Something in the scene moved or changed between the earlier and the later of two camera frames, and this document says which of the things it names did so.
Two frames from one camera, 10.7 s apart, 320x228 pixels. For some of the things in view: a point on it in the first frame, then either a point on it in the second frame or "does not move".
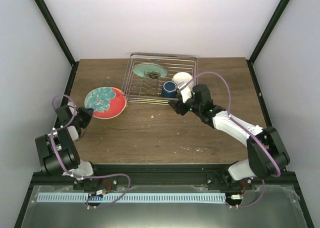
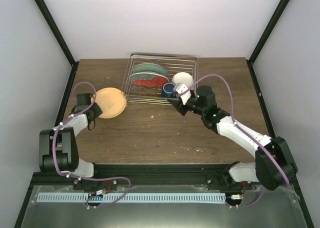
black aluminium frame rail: (163, 176) does not move
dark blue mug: (169, 89) does not move
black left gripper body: (82, 123) to (98, 112)
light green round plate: (140, 69) does not move
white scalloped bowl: (182, 76) does not move
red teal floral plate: (108, 102) to (148, 79)
